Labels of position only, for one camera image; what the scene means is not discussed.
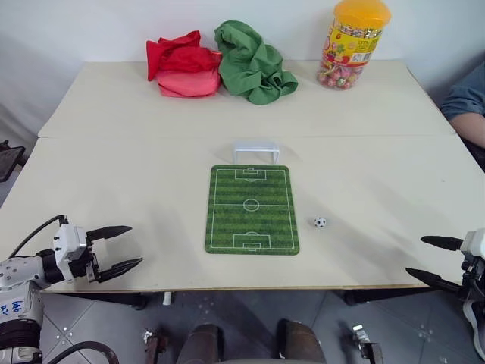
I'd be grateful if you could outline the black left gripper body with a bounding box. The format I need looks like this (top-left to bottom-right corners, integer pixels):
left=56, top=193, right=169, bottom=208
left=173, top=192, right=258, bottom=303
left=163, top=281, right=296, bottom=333
left=67, top=230, right=105, bottom=285

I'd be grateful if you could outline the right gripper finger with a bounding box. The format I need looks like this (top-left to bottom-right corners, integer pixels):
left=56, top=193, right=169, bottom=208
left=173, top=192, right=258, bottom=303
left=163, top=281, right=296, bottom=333
left=421, top=235, right=465, bottom=252
left=405, top=267, right=465, bottom=293

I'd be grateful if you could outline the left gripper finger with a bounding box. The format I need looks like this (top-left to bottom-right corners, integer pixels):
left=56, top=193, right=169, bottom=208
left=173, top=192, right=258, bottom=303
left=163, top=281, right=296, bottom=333
left=87, top=225, right=133, bottom=242
left=99, top=256, right=144, bottom=284

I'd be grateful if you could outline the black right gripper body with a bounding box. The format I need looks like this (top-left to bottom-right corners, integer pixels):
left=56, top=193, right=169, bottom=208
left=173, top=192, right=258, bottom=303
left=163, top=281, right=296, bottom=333
left=458, top=254, right=485, bottom=303

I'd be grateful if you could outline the green soccer field mat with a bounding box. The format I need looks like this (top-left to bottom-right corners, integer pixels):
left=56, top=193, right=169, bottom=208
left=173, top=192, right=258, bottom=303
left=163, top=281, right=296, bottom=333
left=204, top=164, right=302, bottom=256

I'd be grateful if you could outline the dark rounded shape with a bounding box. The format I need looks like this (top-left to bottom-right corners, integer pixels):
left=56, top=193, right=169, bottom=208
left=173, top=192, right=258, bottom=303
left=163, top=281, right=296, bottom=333
left=275, top=318, right=327, bottom=364
left=177, top=322, right=226, bottom=364

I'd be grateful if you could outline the black object beside table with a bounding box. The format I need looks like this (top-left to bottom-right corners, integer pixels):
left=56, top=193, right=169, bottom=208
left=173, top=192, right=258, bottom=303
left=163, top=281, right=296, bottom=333
left=0, top=140, right=27, bottom=184

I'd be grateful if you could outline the person arm in denim sleeve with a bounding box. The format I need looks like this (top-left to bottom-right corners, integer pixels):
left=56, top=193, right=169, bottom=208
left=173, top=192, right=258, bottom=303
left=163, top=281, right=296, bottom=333
left=440, top=61, right=485, bottom=149

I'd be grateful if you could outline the small white goal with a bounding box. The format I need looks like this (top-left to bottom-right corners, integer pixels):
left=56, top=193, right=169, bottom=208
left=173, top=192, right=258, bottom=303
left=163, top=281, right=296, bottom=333
left=231, top=140, right=283, bottom=165

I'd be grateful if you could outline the red crumpled cloth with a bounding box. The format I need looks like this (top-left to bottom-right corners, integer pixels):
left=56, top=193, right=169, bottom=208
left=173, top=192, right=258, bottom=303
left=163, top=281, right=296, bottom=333
left=145, top=30, right=223, bottom=99

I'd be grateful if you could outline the candy jar with orange lid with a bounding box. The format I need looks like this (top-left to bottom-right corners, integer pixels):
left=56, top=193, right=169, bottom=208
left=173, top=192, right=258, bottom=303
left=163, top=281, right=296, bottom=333
left=316, top=0, right=393, bottom=90

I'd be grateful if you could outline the green crumpled cloth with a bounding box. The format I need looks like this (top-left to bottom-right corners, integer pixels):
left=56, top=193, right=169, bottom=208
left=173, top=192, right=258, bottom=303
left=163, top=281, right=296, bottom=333
left=214, top=20, right=299, bottom=106

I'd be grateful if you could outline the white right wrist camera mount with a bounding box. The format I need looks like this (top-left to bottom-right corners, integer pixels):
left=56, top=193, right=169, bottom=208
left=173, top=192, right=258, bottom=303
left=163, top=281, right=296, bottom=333
left=459, top=228, right=485, bottom=261

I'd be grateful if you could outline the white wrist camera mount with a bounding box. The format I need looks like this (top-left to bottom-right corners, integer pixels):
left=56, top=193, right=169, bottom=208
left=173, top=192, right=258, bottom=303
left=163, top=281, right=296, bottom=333
left=53, top=223, right=89, bottom=284
left=459, top=228, right=485, bottom=261

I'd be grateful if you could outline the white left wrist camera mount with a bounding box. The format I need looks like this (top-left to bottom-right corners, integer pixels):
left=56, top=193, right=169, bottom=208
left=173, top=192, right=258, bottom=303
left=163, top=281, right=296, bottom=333
left=53, top=223, right=89, bottom=284

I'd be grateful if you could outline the black table frame bar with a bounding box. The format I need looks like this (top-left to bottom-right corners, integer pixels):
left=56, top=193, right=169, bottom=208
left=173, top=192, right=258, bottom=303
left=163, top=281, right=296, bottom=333
left=64, top=291, right=149, bottom=312

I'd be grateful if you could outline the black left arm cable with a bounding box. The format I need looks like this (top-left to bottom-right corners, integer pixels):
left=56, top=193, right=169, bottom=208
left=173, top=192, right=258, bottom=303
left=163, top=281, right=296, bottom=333
left=8, top=215, right=70, bottom=259

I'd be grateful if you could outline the black cable near floor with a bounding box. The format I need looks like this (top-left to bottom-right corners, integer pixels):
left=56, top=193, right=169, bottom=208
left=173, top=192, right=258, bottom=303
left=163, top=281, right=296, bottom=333
left=44, top=340, right=119, bottom=364

